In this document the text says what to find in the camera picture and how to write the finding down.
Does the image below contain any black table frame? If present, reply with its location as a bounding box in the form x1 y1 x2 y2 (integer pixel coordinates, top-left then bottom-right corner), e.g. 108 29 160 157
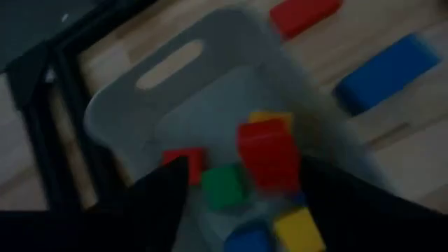
6 34 103 211

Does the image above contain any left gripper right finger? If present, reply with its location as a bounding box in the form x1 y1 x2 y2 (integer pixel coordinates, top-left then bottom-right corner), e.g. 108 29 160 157
299 156 448 252

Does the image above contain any small blue block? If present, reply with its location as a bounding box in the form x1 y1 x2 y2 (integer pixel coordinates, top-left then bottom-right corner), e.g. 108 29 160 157
223 226 278 252

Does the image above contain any red wooden cube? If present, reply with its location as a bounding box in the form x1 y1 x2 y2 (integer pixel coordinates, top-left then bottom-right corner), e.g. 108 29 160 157
237 118 302 193

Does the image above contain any yellow wooden block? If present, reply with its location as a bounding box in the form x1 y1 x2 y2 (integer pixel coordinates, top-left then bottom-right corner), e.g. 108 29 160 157
247 111 294 133
273 206 327 252

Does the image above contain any white plastic bin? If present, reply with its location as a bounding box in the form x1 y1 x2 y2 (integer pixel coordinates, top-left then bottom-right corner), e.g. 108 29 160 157
83 8 388 252

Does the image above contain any small green block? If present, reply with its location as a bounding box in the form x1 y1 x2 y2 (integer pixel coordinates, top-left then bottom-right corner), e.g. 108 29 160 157
200 163 247 212

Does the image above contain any long red block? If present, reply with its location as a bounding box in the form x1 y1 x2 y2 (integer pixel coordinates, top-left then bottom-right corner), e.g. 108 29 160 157
268 0 343 41

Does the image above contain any small red block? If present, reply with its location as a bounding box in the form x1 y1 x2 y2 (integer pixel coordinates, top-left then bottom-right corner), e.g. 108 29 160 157
162 146 207 186

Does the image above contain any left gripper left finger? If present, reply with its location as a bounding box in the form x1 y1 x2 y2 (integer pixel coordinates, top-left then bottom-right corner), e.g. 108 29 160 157
86 155 190 252

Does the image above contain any blue rectangular block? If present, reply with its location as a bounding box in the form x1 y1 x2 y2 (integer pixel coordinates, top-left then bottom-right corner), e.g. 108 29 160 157
333 32 442 117

